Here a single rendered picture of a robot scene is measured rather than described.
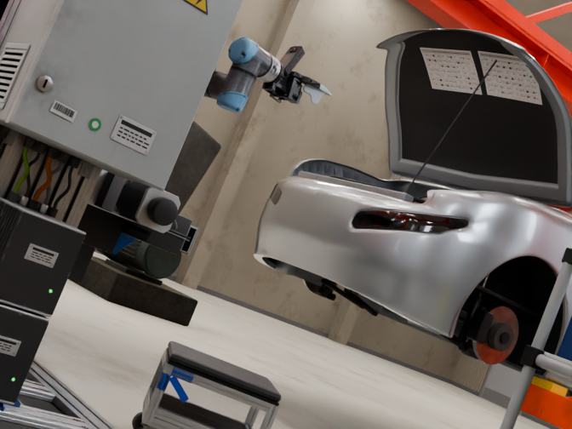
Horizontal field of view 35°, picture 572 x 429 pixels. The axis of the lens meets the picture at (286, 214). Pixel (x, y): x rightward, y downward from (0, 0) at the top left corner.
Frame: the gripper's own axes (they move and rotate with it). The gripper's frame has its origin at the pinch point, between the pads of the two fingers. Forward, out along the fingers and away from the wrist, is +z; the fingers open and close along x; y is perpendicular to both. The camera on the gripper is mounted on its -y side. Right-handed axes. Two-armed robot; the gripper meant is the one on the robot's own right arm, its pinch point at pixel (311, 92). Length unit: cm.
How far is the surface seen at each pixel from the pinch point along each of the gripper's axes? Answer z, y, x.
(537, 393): 295, 57, -25
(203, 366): 25, 87, -33
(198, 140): 388, -97, -432
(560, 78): 485, -212, -140
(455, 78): 263, -116, -108
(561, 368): -8, 63, 94
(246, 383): 36, 88, -22
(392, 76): 278, -123, -164
